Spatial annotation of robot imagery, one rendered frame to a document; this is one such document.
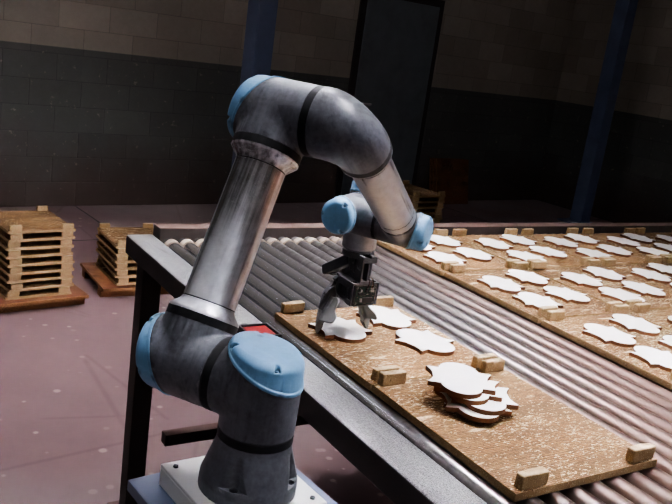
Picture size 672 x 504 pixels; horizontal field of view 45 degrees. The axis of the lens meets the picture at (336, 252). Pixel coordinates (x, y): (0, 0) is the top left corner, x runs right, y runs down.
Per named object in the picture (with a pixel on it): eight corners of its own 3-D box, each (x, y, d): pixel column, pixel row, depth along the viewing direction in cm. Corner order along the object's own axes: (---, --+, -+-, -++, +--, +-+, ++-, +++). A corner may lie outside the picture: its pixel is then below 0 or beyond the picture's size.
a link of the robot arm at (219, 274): (195, 410, 116) (322, 71, 124) (114, 377, 121) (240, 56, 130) (231, 417, 127) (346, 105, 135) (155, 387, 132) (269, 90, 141)
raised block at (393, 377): (381, 387, 158) (383, 374, 157) (376, 383, 159) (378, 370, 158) (405, 384, 161) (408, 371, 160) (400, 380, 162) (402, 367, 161)
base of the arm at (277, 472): (220, 519, 113) (230, 457, 111) (183, 465, 126) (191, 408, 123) (312, 504, 121) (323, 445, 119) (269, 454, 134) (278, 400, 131)
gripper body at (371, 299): (348, 309, 175) (356, 256, 172) (327, 295, 182) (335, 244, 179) (376, 307, 179) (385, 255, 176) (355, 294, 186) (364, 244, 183)
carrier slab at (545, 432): (513, 502, 126) (515, 493, 125) (370, 391, 159) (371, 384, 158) (656, 466, 144) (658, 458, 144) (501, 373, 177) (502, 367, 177)
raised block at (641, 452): (632, 465, 140) (635, 451, 139) (623, 460, 142) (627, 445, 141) (653, 460, 143) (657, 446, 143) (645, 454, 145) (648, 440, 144)
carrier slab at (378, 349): (369, 391, 159) (370, 383, 158) (274, 318, 192) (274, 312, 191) (498, 372, 178) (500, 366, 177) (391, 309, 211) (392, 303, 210)
